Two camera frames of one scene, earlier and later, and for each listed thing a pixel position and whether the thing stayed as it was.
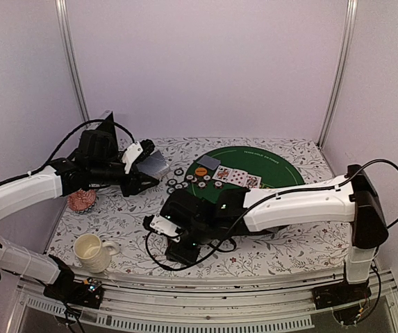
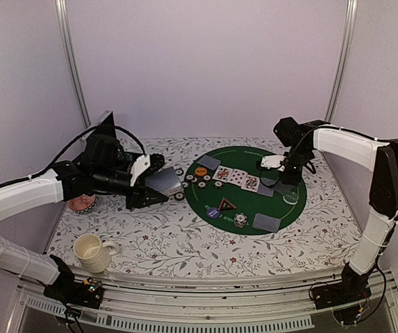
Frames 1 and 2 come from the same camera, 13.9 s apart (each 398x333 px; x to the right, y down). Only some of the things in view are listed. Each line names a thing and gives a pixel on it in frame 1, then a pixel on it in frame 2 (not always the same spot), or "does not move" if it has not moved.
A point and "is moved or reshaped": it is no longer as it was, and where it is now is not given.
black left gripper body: x=129 y=187 -> x=137 y=195
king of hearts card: x=253 y=182 does not move
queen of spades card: x=223 y=173 does not move
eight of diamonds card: x=237 y=177 does not move
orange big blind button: x=201 y=171 does not move
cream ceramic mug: x=93 y=256 does not move
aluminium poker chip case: x=106 y=123 -> x=130 y=145
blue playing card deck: x=154 y=165 is moved or reshaped
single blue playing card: x=209 y=162 does not move
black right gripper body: x=189 y=254 -> x=298 y=158
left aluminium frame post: x=64 y=32 does not move
